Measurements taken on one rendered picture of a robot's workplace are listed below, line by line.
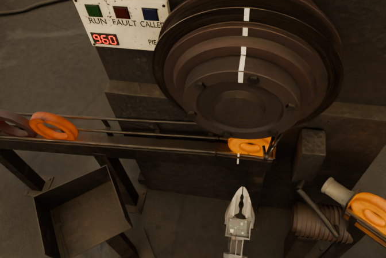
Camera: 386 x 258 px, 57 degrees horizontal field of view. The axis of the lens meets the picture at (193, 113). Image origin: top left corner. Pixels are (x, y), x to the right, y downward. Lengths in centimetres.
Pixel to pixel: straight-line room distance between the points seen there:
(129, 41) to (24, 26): 213
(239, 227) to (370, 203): 39
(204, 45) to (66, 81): 188
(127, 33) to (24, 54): 192
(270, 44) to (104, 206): 86
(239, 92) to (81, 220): 80
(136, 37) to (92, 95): 141
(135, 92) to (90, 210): 46
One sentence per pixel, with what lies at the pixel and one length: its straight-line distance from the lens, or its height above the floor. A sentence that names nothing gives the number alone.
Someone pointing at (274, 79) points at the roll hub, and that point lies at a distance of 77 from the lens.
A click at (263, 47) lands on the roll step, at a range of 77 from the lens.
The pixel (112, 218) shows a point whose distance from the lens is 134.
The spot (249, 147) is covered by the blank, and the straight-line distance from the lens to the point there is 128.
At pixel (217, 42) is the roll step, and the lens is 78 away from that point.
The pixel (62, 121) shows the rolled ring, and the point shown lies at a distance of 143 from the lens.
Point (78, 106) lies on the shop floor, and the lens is 243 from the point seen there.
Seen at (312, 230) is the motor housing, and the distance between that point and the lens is 141.
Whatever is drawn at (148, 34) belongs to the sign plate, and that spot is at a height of 113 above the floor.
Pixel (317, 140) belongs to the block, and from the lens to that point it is 122.
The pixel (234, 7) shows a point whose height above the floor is 135.
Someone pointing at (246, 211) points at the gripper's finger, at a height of 76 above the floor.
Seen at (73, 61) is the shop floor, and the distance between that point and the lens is 270.
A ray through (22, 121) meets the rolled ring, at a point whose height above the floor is 72.
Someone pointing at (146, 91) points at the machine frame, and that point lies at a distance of 124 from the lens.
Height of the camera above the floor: 183
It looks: 56 degrees down
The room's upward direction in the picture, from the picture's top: 8 degrees counter-clockwise
